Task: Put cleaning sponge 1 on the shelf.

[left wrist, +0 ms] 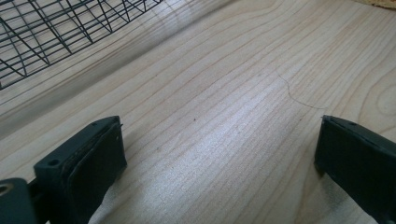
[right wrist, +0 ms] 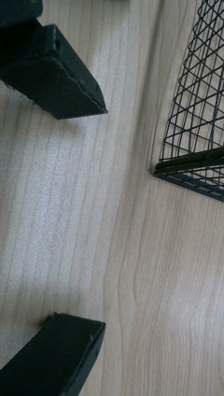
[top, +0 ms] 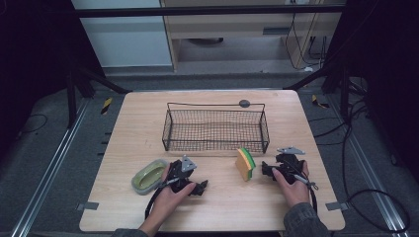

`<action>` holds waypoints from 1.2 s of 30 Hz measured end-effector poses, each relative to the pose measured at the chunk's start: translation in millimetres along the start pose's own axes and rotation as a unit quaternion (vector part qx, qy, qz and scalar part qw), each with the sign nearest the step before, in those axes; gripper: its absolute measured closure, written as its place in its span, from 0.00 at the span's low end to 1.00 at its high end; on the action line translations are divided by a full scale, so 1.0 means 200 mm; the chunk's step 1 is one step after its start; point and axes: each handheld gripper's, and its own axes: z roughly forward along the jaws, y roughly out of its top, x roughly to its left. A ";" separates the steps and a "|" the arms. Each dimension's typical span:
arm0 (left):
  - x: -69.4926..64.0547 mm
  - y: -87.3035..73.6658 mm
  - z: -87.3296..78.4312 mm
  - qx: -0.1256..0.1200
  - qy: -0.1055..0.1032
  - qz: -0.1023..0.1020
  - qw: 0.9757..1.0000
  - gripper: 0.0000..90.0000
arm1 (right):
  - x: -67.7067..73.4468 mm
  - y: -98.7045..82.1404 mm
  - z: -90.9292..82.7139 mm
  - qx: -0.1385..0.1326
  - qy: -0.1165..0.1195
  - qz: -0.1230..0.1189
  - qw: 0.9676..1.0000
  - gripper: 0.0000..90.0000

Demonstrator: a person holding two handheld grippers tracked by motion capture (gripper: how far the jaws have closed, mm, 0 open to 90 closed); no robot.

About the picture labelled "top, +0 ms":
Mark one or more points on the light wooden desk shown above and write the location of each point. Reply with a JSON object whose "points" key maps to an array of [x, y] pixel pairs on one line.
{"points": [[230, 28]]}

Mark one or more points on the white cabinet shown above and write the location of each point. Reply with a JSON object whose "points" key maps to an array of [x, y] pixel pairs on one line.
{"points": [[128, 42]]}

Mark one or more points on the person's left hand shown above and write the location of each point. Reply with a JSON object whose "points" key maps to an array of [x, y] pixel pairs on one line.
{"points": [[168, 202]]}

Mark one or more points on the black horizontal frame bar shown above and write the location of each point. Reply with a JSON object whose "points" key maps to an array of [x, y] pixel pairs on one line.
{"points": [[197, 12]]}

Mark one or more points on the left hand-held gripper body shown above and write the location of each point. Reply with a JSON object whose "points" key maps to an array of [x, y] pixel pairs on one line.
{"points": [[178, 171]]}

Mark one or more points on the yellow and green sponge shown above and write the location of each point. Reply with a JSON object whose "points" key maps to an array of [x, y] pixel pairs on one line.
{"points": [[245, 164]]}

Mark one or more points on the person's right hand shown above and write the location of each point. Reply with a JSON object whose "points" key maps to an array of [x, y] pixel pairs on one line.
{"points": [[296, 194]]}

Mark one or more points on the yellow and black tape strip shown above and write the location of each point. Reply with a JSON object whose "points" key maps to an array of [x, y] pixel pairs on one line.
{"points": [[106, 106], [318, 102]]}

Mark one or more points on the dark curtain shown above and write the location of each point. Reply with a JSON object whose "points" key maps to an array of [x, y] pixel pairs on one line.
{"points": [[33, 65], [385, 65]]}

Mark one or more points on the green and grey soap dish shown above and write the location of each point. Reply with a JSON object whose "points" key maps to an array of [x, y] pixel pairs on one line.
{"points": [[149, 177]]}

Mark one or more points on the black metal stand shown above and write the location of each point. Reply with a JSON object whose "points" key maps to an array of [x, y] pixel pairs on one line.
{"points": [[74, 95], [339, 82]]}

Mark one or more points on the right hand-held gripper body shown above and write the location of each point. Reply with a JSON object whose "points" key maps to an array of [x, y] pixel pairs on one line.
{"points": [[290, 166]]}

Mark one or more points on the grey tape patch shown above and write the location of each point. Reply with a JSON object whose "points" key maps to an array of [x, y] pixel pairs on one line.
{"points": [[87, 206], [336, 206]]}

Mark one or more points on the aluminium floor rail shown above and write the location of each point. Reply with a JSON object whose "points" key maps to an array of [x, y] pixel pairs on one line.
{"points": [[49, 168], [372, 171]]}

